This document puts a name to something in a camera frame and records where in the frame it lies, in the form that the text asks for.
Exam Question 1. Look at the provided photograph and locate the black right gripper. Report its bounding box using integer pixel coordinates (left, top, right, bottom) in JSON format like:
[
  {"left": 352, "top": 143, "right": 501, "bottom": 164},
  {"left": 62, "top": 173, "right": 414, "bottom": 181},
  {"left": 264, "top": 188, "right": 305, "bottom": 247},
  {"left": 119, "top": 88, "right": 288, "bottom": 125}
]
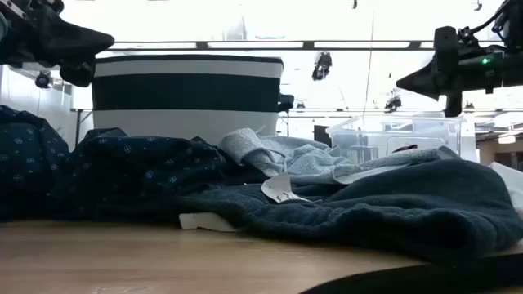
[{"left": 396, "top": 25, "right": 508, "bottom": 118}]

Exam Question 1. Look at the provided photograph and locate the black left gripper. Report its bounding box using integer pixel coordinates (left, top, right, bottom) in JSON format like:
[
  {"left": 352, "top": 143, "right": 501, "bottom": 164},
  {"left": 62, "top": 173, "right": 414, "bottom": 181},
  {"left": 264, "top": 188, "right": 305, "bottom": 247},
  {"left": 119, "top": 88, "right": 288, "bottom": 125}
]
[{"left": 0, "top": 0, "right": 116, "bottom": 88}]

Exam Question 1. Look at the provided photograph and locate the white cloth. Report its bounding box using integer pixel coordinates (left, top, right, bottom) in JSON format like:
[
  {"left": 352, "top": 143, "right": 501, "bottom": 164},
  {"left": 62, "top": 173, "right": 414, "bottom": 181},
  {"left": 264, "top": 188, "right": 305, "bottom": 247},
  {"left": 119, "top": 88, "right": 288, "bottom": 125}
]
[{"left": 489, "top": 161, "right": 523, "bottom": 220}]

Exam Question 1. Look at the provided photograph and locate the navy dotted cloth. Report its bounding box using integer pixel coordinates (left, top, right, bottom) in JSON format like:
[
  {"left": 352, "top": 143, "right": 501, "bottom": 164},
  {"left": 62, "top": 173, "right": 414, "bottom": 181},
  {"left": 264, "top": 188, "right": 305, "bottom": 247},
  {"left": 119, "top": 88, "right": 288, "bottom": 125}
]
[{"left": 0, "top": 105, "right": 267, "bottom": 224}]

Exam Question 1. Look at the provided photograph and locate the dark hanging device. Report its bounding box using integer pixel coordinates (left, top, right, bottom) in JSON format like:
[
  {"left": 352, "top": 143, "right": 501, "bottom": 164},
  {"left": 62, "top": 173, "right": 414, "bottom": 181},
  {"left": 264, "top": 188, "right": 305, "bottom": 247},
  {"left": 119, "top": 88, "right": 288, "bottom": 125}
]
[{"left": 383, "top": 87, "right": 404, "bottom": 114}]

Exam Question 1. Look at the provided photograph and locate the clear plastic bin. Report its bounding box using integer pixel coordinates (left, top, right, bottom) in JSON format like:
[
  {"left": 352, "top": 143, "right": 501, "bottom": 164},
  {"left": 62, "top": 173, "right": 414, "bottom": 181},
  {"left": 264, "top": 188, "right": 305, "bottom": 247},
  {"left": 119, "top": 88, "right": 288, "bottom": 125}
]
[{"left": 325, "top": 114, "right": 465, "bottom": 164}]

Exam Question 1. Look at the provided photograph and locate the navy white striped basket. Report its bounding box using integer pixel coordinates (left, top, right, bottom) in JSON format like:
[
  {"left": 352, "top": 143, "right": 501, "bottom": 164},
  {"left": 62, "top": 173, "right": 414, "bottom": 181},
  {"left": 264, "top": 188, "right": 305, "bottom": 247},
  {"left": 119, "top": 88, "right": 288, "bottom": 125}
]
[{"left": 91, "top": 54, "right": 284, "bottom": 146}]

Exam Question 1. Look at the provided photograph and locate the dark teal towel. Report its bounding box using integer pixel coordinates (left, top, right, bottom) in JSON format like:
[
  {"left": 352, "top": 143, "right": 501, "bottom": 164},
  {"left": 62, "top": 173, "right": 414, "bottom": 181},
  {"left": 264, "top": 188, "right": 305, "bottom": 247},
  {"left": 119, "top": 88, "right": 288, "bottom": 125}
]
[{"left": 175, "top": 158, "right": 523, "bottom": 263}]

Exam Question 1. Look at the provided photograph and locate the light grey heathered cloth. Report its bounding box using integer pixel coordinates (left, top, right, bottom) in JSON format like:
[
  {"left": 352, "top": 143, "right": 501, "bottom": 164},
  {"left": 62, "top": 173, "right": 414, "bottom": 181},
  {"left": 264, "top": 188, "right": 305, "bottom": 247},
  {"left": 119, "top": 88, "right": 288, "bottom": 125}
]
[{"left": 218, "top": 127, "right": 461, "bottom": 185}]

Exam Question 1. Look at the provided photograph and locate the dark office chair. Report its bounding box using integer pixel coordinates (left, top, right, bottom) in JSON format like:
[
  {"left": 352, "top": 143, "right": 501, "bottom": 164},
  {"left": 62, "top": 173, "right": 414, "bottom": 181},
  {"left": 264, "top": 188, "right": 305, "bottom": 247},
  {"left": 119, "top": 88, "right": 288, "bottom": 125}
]
[{"left": 277, "top": 93, "right": 296, "bottom": 114}]

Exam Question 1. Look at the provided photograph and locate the white care label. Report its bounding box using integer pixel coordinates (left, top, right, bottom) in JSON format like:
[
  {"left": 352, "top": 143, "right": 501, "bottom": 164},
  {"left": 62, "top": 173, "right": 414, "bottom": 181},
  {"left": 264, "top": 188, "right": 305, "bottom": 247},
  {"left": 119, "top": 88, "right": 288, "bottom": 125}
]
[
  {"left": 261, "top": 172, "right": 311, "bottom": 203},
  {"left": 178, "top": 212, "right": 237, "bottom": 234}
]

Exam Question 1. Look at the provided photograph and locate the black hanging camera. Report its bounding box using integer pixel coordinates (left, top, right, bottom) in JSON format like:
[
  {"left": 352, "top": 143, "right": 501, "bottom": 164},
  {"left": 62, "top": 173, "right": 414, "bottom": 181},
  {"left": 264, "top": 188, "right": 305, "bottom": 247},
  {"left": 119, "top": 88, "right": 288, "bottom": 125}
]
[
  {"left": 34, "top": 70, "right": 53, "bottom": 90},
  {"left": 311, "top": 51, "right": 333, "bottom": 82}
]

